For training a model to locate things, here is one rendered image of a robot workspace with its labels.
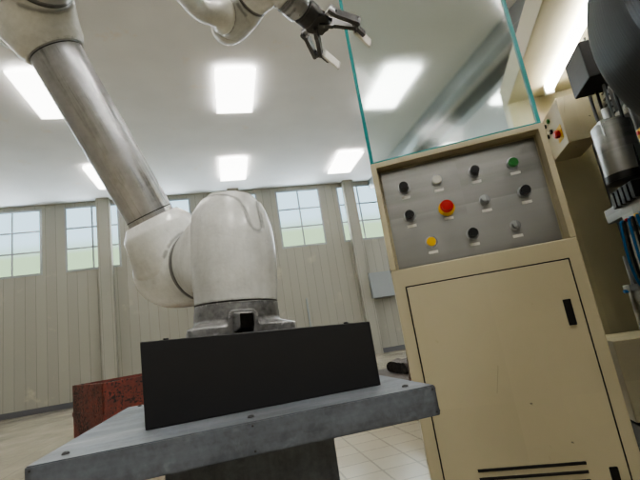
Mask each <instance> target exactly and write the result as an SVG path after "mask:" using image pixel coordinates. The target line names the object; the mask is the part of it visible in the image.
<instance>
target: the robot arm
mask: <svg viewBox="0 0 640 480"><path fill-rule="evenodd" d="M177 2H178V3H179V4H180V5H181V6H182V7H183V9H184V10H185V11H186V12H187V13H188V14H189V15H190V16H191V17H192V18H194V19H195V20H197V21H198V22H200V23H203V24H206V25H209V26H211V31H212V34H213V36H214V37H215V39H216V40H217V41H218V42H220V43H221V44H223V45H226V46H232V45H236V44H238V43H240V42H242V41H243V40H244V39H246V38H247V37H248V36H249V35H250V34H251V33H252V32H253V31H254V29H255V28H256V27H257V26H258V24H259V23H260V22H261V20H262V18H263V17H264V15H265V14H266V13H267V12H268V11H270V10H272V9H273V8H275V9H277V10H278V11H279V12H281V13H282V14H283V15H284V16H285V17H287V18H288V19H289V20H290V21H291V22H294V21H295V22H296V23H297V24H298V25H299V26H300V27H302V28H303V29H302V30H301V34H300V37H301V38H302V39H303V40H304V41H305V43H306V45H307V47H308V49H309V51H310V54H311V56H312V58H313V59H314V60H315V59H316V58H318V57H319V58H322V59H323V60H324V61H326V62H327V63H330V64H332V65H333V66H334V67H335V68H336V69H338V70H339V68H340V63H341V62H340V61H338V60H337V59H336V58H335V57H334V56H332V55H331V54H330V53H329V52H328V51H327V50H324V51H323V47H322V41H321V35H323V34H324V33H325V32H326V31H328V30H329V29H341V30H353V34H354V35H355V36H356V37H358V38H359V39H360V40H361V41H362V42H363V43H364V44H365V45H366V46H367V47H368V48H370V45H371V39H370V38H369V37H368V36H367V35H366V31H365V30H364V29H363V28H362V27H361V26H360V22H361V17H360V16H358V15H355V14H352V13H349V12H346V11H344V10H340V9H338V8H336V7H335V6H334V5H332V4H330V5H329V8H328V9H327V10H326V11H323V10H321V8H320V7H319V5H318V4H316V3H315V2H314V1H313V0H210V1H206V0H177ZM329 15H330V16H329ZM332 16H333V17H332ZM335 18H337V19H335ZM330 22H331V23H330ZM310 33H311V34H313V35H314V40H315V43H316V47H315V46H314V44H313V42H312V40H311V38H310ZM0 44H2V45H3V46H5V47H6V48H8V49H10V50H12V51H13V52H14V53H16V55H17V56H18V57H19V58H20V59H22V60H23V61H24V62H26V63H28V64H29V65H31V66H33V67H34V69H35V71H36V72H37V74H38V76H39V77H40V79H41V81H42V82H43V84H44V86H45V87H46V89H47V91H48V92H49V94H50V96H51V98H52V100H53V101H54V103H55V105H56V107H57V108H58V109H59V111H60V112H61V114H62V116H63V117H64V119H65V121H66V122H67V124H68V126H69V127H70V130H71V131H72V133H73V135H74V137H75V138H76V140H77V142H78V143H79V145H80V147H81V148H82V150H83V152H84V153H85V154H86V156H87V157H88V159H89V161H90V163H91V165H92V167H93V168H94V170H95V172H96V173H97V175H98V177H99V178H100V180H101V182H102V183H103V185H104V187H105V188H106V190H107V192H108V193H109V195H110V197H111V199H112V201H113V203H114V204H115V206H116V208H118V210H119V212H120V213H121V215H122V217H123V218H124V220H125V222H126V223H127V225H128V227H129V228H130V229H129V230H127V232H126V236H125V242H124V245H125V248H126V250H127V253H128V256H129V259H130V263H131V267H132V276H133V280H134V283H135V286H136V288H138V290H139V291H140V293H141V294H142V295H143V296H144V297H145V298H146V299H148V300H149V301H151V302H152V303H153V304H155V305H158V306H161V307H166V308H187V307H193V306H194V315H193V327H192V329H189V330H187V333H186V338H191V337H201V336H212V335H222V334H233V333H243V332H254V331H264V330H284V329H295V328H296V325H295V321H291V320H286V319H280V315H279V309H278V303H277V264H276V252H275V245H274V238H273V232H272V228H271V224H270V220H269V218H268V216H267V214H266V212H265V210H264V208H263V206H262V205H261V203H260V202H257V200H256V199H255V198H254V197H253V196H252V195H251V194H249V193H246V192H242V191H236V190H220V191H216V192H213V193H211V194H209V195H208V196H207V197H205V198H204V199H202V200H201V201H200V203H199V204H198V205H197V207H196V208H195V210H194V211H193V213H192V215H190V213H189V212H188V211H186V210H183V209H180V208H178V207H175V208H173V207H172V205H171V203H170V201H169V199H168V197H167V195H166V194H165V193H164V191H163V189H162V188H161V186H160V184H159V182H158V181H157V179H156V177H155V175H154V173H153V172H152V170H151V168H150V166H149V164H148V162H147V160H146V159H145V157H144V155H143V153H142V152H141V151H140V149H139V147H138V145H137V144H136V142H135V140H134V138H133V137H132V135H131V133H130V131H129V129H128V127H127V125H126V124H125V122H124V120H123V118H122V116H121V115H120V113H119V111H118V109H117V108H116V107H115V105H114V103H113V102H112V100H111V98H110V95H109V94H108V92H107V90H106V88H105V87H104V85H103V83H102V81H101V80H100V78H99V76H98V74H97V73H96V71H95V69H94V67H93V65H92V64H91V62H90V60H89V58H88V56H87V55H86V53H85V52H84V50H83V48H84V35H83V32H82V30H81V26H80V22H79V18H78V14H77V10H76V7H75V3H74V0H0Z"/></svg>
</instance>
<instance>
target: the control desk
mask: <svg viewBox="0 0 640 480"><path fill-rule="evenodd" d="M370 169H371V175H372V180H373V185H374V189H375V194H376V200H377V205H378V209H379V214H380V219H381V224H382V230H383V234H384V239H385V244H386V249H387V256H388V260H389V265H390V273H391V278H392V283H393V288H394V293H395V298H396V303H397V308H398V312H399V318H400V323H401V328H402V332H403V337H404V343H405V348H406V353H407V357H408V362H409V367H410V377H411V381H414V382H420V383H425V384H431V385H434V386H435V390H436V395H437V400H438V405H439V409H440V415H436V416H432V417H428V418H424V419H419V421H420V427H421V431H422V436H423V443H424V448H425V453H426V457H427V463H428V466H429V471H430V480H640V451H639V448H638V445H637V442H636V438H635V435H634V431H633V428H632V425H631V421H630V416H629V413H628V409H627V406H626V403H625V399H624V396H623V392H622V390H621V387H620V383H619V380H618V376H617V373H616V370H615V366H614V364H613V360H612V357H611V354H610V348H609V344H608V341H607V338H606V334H605V332H604V328H603V325H602V322H601V318H600V315H599V311H598V308H597V306H596V302H595V299H594V295H593V292H592V288H591V285H590V280H589V277H588V273H587V270H586V267H585V263H584V260H583V256H582V253H581V251H580V247H579V244H578V240H577V238H576V237H575V236H576V233H575V229H574V226H573V223H572V220H571V216H570V211H569V207H568V204H567V200H566V197H565V194H564V191H563V188H562V184H561V181H560V178H559V174H558V171H557V168H556V165H555V162H554V158H553V155H552V151H551V148H550V142H549V139H548V136H547V133H546V130H545V126H544V123H543V122H542V123H538V124H534V125H530V126H526V127H523V128H519V129H515V130H507V131H503V132H499V133H495V134H492V135H488V136H484V137H480V138H476V139H472V140H469V141H465V142H461V143H457V144H453V145H449V146H445V147H442V148H437V149H433V150H426V151H422V152H418V153H415V154H411V155H407V156H403V157H399V158H395V159H391V160H388V161H384V162H380V163H376V164H371V165H370Z"/></svg>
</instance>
